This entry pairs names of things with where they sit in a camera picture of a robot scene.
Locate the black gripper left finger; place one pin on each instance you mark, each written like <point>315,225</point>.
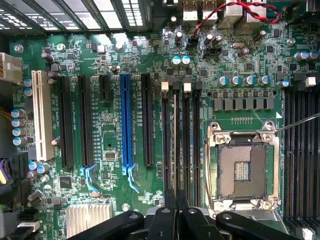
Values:
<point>162,225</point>

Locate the open metal PC case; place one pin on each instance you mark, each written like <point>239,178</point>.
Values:
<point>75,15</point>

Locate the thin metal locking lever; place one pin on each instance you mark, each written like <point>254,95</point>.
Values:
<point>207,162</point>
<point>297,125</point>

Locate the CPU socket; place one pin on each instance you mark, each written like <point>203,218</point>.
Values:
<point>250,167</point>

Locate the white power connector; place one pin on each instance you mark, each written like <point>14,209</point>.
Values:
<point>10,67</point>

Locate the silver finned heat sink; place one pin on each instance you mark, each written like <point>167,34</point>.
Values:
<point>87,220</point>

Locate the blue expansion slot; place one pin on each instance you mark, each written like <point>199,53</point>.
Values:
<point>126,120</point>

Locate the green motherboard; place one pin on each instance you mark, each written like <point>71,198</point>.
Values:
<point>112,125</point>

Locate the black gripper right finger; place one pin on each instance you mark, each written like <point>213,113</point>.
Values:
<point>190,225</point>

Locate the white expansion slot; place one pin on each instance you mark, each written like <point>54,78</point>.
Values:
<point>42,115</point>

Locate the long black expansion slot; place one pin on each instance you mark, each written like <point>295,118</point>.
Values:
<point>147,120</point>
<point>66,120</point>

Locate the metal socket cover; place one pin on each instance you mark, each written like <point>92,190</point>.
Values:
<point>250,209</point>

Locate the short black expansion slot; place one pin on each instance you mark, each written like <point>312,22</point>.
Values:
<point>105,88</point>

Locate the silver network port block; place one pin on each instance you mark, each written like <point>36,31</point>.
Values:
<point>235,13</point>

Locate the silver USB port block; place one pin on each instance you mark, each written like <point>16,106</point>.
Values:
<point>209,12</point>
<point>191,11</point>

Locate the black RAM slot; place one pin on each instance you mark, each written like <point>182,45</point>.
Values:
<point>317,150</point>
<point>289,150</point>
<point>197,137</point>
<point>179,125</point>
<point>308,150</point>
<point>167,137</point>
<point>298,150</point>
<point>186,137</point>

